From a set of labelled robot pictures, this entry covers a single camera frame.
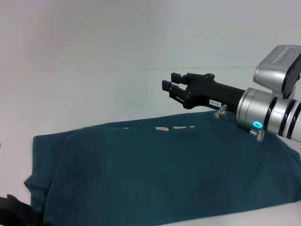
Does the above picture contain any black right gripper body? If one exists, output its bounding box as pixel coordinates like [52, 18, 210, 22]
[182, 73, 246, 111]

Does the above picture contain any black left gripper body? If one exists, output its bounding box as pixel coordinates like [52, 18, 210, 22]
[0, 194, 46, 226]

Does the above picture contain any teal blue shirt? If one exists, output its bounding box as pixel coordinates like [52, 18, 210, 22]
[23, 110, 301, 226]

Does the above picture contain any silver elbow plug grey cable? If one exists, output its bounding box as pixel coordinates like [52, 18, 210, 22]
[214, 104, 237, 119]

